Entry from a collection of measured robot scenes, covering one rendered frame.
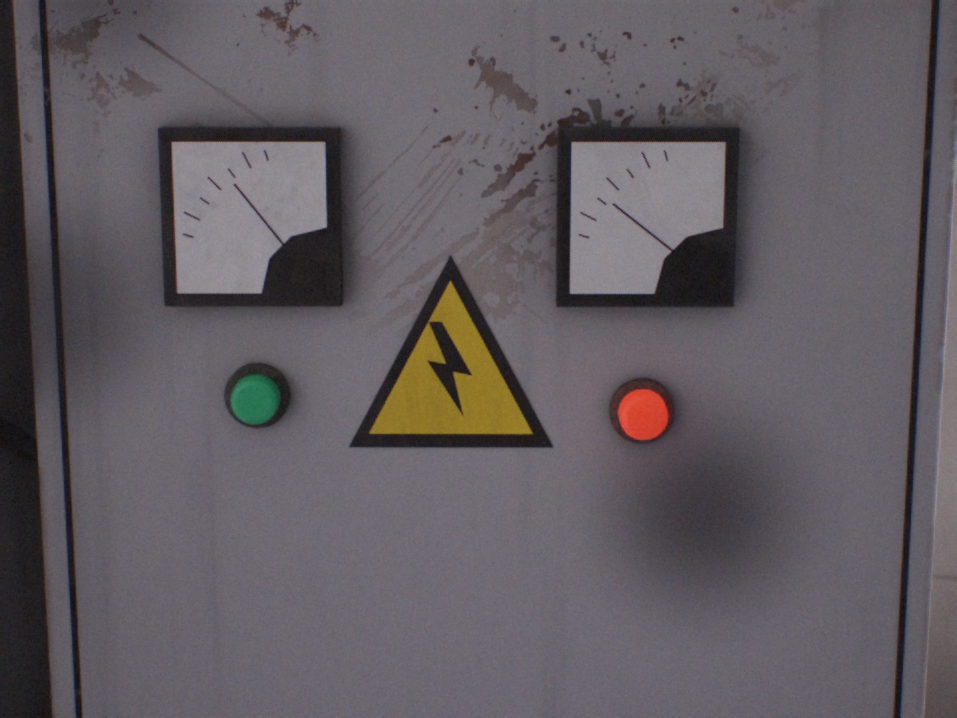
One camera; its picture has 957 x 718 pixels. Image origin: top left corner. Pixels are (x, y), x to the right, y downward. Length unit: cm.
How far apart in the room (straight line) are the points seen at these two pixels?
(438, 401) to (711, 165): 16
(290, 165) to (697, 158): 18
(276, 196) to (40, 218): 11
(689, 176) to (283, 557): 26
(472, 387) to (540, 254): 7
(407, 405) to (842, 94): 24
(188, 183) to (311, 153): 6
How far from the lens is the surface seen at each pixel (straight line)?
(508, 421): 81
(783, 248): 81
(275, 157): 79
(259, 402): 80
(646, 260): 79
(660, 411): 80
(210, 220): 80
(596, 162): 79
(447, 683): 86
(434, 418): 81
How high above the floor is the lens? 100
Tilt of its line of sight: 12 degrees down
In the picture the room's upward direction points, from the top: straight up
